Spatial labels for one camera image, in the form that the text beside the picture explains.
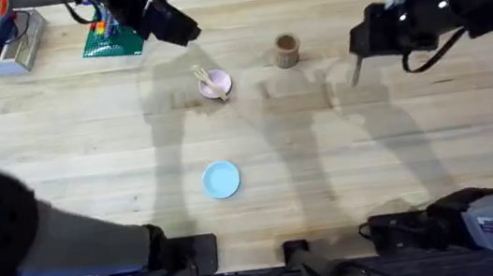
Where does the small pink plate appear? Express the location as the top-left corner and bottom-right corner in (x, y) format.
(196, 66), (235, 102)

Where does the green board with toy blocks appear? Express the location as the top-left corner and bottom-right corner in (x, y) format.
(76, 0), (146, 63)

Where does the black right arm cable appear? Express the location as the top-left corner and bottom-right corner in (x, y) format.
(398, 27), (473, 76)

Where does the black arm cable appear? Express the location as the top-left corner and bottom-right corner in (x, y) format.
(53, 0), (95, 29)
(398, 27), (473, 76)

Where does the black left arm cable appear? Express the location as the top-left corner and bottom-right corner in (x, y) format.
(53, 0), (95, 29)

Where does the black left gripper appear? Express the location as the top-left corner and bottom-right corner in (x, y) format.
(133, 0), (205, 54)

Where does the black stand under table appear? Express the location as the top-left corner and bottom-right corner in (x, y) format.
(281, 228), (390, 276)

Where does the small blue plate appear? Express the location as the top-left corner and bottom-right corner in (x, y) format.
(199, 158), (244, 203)

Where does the brown ribbed cup container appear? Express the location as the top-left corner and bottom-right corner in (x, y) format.
(271, 31), (304, 71)

